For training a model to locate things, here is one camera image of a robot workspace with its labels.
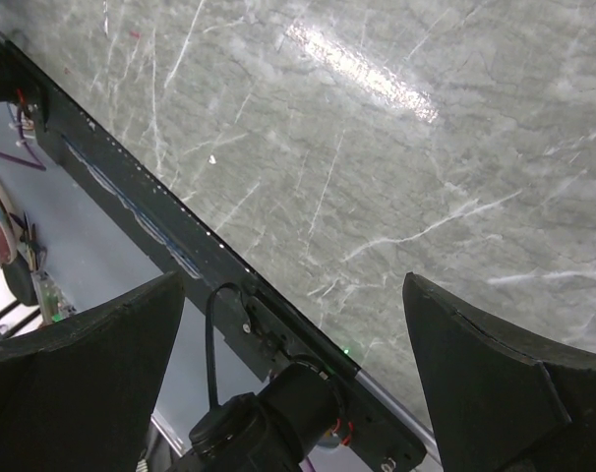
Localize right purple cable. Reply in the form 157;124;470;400
0;105;48;173

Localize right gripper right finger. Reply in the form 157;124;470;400
402;272;596;471

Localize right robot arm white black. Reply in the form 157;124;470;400
0;273;596;471

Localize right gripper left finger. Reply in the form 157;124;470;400
0;272;185;471

